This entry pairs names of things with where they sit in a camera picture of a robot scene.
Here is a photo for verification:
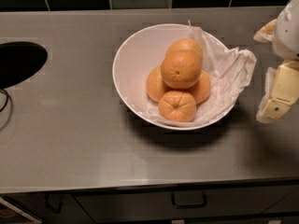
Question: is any black left cabinet handle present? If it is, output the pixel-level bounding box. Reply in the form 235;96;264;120
44;193;63;215

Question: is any white plastic bag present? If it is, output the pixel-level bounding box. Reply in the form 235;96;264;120
146;24;256;130

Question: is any black cable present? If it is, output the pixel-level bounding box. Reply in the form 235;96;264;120
0;88;10;113

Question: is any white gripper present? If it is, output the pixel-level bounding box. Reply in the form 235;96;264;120
253;0;299;124

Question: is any black drawer handle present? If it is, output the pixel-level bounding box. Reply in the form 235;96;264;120
171;191;207;209

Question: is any orange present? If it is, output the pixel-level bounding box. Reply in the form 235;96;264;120
166;37;203;61
188;71;211;105
161;50;202;90
158;91;197;122
146;65;171;103

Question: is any dark left cabinet door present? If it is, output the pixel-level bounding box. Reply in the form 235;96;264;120
4;193;94;224

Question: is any white ceramic bowl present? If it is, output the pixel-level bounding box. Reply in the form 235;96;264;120
112;23;238;131

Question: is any black round object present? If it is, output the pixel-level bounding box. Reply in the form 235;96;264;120
0;41;48;89

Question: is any dark drawer front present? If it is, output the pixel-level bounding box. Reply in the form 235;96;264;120
75;186;296;223

